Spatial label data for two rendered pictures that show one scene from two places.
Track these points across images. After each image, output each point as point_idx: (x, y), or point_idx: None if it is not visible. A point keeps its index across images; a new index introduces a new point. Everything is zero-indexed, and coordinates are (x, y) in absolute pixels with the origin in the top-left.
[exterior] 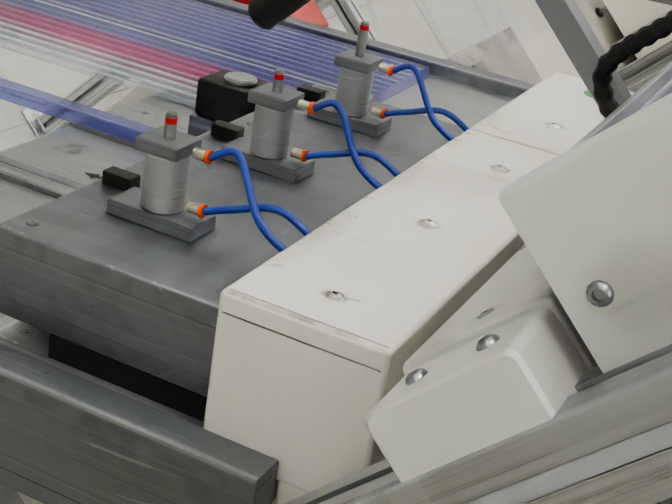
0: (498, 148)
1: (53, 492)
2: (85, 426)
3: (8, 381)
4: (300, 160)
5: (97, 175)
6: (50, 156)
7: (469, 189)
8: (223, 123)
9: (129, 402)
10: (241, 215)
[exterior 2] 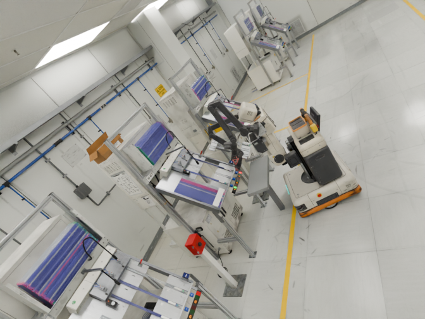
0: (172, 159)
1: None
2: None
3: None
4: (182, 157)
5: (193, 168)
6: (197, 169)
7: (174, 154)
8: (186, 160)
9: None
10: (184, 154)
